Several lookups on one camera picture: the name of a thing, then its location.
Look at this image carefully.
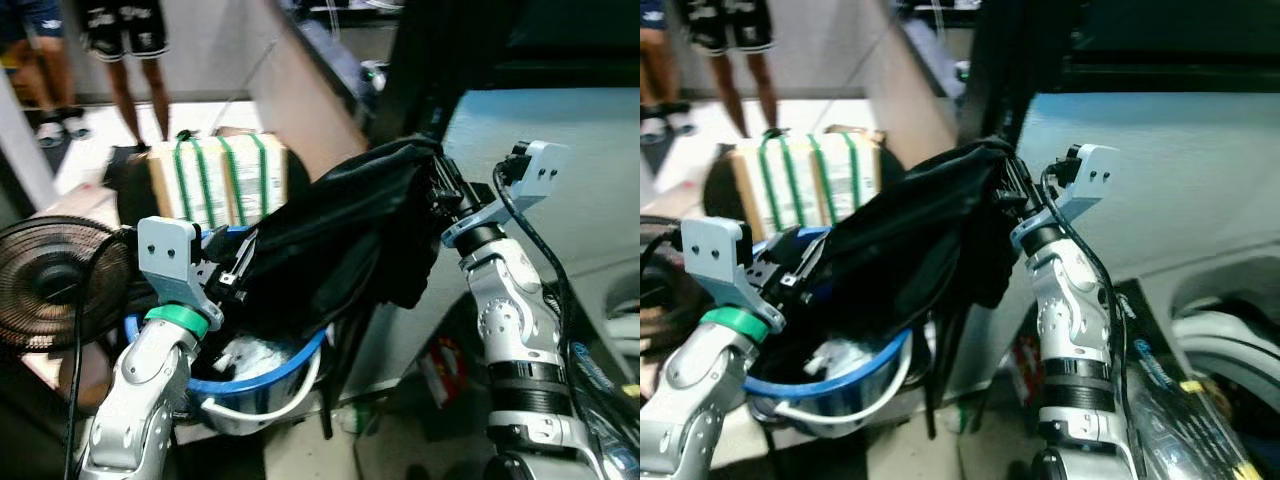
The black garment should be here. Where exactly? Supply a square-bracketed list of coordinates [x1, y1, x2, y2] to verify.
[788, 135, 1017, 343]
[228, 135, 448, 339]

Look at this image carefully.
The grey washing machine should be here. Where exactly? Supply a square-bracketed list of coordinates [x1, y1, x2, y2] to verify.
[940, 90, 1280, 480]
[340, 88, 641, 401]

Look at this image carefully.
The white cloth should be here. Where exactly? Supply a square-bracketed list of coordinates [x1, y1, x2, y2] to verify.
[800, 335, 883, 389]
[213, 335, 293, 383]

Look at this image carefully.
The blue laundry basket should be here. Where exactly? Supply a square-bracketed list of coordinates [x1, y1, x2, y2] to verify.
[742, 225, 916, 433]
[123, 225, 333, 438]

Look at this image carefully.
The brown wooden panel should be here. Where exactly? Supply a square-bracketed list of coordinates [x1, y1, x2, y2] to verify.
[250, 0, 369, 183]
[860, 0, 959, 173]

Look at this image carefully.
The black electric fan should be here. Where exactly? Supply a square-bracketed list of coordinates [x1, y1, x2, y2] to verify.
[0, 215, 138, 351]

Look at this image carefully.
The red and white sticker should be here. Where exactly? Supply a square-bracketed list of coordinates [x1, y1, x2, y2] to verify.
[1008, 335, 1047, 401]
[418, 335, 467, 406]

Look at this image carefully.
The black appliance above washer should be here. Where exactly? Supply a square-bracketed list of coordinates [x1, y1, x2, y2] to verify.
[375, 0, 641, 141]
[960, 0, 1280, 141]

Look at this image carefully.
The black printed plastic sheet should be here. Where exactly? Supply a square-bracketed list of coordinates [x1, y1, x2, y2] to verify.
[1115, 280, 1266, 480]
[565, 335, 641, 480]

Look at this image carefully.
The person in blue shorts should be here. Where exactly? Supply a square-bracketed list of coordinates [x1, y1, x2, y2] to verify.
[640, 0, 701, 146]
[0, 0, 93, 149]

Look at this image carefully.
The person in black shorts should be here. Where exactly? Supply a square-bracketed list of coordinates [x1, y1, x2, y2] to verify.
[80, 0, 173, 151]
[685, 0, 783, 141]

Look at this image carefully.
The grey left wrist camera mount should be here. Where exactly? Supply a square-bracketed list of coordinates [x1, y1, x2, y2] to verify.
[137, 215, 227, 331]
[680, 217, 791, 333]

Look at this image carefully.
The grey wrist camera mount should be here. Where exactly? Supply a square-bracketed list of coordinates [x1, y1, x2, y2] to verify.
[680, 217, 791, 333]
[443, 140, 571, 249]
[137, 215, 227, 331]
[1010, 143, 1122, 251]

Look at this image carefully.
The cardboard box with green straps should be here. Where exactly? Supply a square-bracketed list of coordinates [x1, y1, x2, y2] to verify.
[730, 127, 887, 237]
[147, 128, 291, 229]

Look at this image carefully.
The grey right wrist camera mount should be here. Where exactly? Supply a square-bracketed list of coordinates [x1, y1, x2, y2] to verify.
[1010, 143, 1122, 251]
[443, 140, 571, 249]

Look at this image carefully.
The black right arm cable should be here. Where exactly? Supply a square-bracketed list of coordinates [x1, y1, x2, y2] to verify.
[1040, 165, 1146, 480]
[492, 160, 641, 471]

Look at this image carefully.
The black fan cable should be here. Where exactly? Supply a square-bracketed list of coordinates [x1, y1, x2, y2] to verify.
[62, 300, 91, 480]

